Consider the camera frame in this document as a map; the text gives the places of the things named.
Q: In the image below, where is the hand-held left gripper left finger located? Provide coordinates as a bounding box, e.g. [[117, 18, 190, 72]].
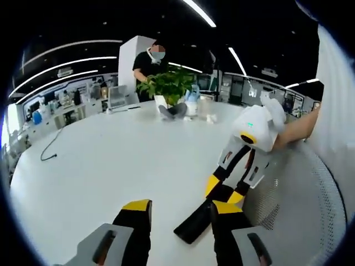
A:
[[54, 198, 153, 266]]

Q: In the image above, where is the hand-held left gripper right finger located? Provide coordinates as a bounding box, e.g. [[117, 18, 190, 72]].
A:
[[209, 201, 274, 266]]

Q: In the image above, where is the black remote control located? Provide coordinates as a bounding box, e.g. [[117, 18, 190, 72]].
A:
[[173, 184, 240, 245]]

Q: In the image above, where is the clear plastic cup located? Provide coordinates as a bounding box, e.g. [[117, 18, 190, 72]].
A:
[[198, 98, 213, 119]]

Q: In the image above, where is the white mesh office chair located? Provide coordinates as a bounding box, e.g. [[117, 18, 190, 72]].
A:
[[240, 140, 348, 266]]

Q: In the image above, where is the blue and white spray bottle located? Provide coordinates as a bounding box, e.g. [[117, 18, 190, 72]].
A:
[[185, 84, 201, 117]]

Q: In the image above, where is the person's white clothing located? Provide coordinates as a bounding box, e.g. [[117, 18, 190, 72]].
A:
[[303, 23, 355, 222]]

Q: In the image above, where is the grey curved object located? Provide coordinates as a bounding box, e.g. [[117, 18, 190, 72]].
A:
[[158, 103, 188, 121]]

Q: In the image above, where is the green potted plant white pot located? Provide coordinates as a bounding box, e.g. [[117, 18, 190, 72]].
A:
[[135, 70, 195, 110]]

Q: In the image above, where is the flat white and black item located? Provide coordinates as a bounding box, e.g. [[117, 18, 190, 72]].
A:
[[106, 105, 143, 114]]

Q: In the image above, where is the grey mesh office chair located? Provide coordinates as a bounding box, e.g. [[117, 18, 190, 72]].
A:
[[109, 84, 131, 109]]

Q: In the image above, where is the black cable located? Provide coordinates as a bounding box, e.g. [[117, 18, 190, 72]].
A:
[[40, 126, 64, 162]]

